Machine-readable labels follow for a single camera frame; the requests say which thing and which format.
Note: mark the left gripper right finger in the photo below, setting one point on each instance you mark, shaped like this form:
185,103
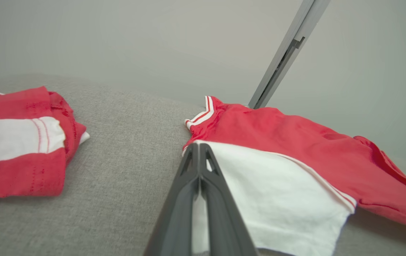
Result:
224,220

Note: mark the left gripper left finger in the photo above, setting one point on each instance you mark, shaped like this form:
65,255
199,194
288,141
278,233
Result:
176,220

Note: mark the red and white shirt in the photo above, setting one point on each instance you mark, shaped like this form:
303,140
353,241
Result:
295,142

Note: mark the red shorts with white stripes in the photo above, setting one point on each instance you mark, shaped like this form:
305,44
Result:
17,177

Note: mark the grey partition post with feet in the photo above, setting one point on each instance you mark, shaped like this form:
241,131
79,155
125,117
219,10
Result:
288,46

